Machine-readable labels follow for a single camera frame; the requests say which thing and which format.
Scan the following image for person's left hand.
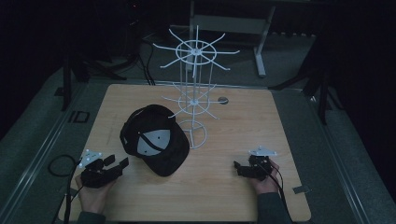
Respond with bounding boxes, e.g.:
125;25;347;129
75;175;117;216

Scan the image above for grey tape strip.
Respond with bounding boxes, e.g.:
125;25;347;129
291;185;313;195

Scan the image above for black baseball cap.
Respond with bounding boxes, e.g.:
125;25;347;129
119;104;191;178

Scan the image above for person's right hand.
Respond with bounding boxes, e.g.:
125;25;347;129
248;158;282;196

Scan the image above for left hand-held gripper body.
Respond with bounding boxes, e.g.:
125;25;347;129
78;148;121;189

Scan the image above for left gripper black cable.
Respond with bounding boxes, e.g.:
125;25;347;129
63;158;84;224

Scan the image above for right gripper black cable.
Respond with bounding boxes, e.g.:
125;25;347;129
262;163;294;223

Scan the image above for white wire display rack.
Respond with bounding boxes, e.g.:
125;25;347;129
151;24;241;150

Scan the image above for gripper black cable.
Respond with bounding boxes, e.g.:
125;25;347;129
63;158;84;224
262;163;294;223

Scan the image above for black tripod stand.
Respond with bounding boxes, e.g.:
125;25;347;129
268;46;344;126
60;50;128;112

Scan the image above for black floor cables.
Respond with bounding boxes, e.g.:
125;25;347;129
135;38;157;87

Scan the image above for black cable loop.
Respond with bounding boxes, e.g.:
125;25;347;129
47;154;78;178

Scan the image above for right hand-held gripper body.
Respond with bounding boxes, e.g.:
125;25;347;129
247;145;278;182

